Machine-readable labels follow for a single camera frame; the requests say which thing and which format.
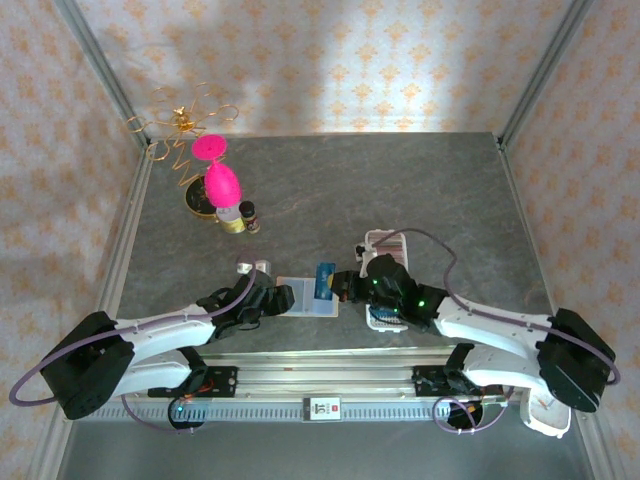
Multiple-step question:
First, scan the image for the white plastic basket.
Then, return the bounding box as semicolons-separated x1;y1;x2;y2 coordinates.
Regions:
364;229;413;334

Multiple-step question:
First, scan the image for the beige card holder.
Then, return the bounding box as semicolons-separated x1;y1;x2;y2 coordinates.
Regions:
276;275;340;320

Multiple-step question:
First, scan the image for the white label plate red mark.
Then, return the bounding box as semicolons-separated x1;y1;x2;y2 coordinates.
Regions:
302;396;343;423

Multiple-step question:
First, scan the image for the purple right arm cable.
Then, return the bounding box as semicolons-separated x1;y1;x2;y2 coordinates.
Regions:
372;228;622;435

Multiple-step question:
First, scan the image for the aluminium side rail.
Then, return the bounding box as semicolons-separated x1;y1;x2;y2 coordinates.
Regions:
497;142;571;361
82;142;154;351

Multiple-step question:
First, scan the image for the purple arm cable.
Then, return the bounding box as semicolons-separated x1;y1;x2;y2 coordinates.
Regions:
9;252;261;435
372;228;622;435

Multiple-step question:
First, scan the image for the small dark spice bottle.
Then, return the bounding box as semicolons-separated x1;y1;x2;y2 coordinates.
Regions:
238;200;262;235

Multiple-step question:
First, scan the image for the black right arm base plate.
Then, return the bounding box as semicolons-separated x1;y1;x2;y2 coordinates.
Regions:
412;364;504;400

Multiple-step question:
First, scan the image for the grey slotted cable duct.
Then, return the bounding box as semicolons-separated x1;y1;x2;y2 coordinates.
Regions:
73;402;526;422

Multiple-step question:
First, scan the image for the gold wire glass rack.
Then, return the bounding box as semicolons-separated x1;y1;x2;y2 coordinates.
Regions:
124;82;240;220

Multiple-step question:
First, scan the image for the white alarm clock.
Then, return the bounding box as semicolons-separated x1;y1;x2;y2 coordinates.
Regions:
519;389;572;440

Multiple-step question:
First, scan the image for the aluminium frame post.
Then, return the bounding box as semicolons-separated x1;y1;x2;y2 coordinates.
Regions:
497;0;594;151
52;0;151;147

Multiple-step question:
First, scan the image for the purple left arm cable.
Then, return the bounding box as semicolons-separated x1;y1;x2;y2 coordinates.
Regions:
9;252;261;435

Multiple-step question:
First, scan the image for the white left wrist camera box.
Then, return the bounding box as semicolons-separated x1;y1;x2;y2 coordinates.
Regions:
235;258;274;277

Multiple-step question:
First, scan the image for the red wire yellow connector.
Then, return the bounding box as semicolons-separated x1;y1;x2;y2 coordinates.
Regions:
462;383;502;416
180;380;217;402

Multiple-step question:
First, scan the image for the yellow jar white lid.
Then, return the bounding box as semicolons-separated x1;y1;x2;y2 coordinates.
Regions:
215;205;247;236

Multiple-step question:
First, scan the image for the aluminium mounting rail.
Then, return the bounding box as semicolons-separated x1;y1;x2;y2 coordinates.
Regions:
53;349;600;404

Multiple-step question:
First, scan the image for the pink wine glass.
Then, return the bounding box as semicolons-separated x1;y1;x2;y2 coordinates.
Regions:
191;133;243;210

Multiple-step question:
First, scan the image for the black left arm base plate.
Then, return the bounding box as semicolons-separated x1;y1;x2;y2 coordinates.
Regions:
147;365;239;400

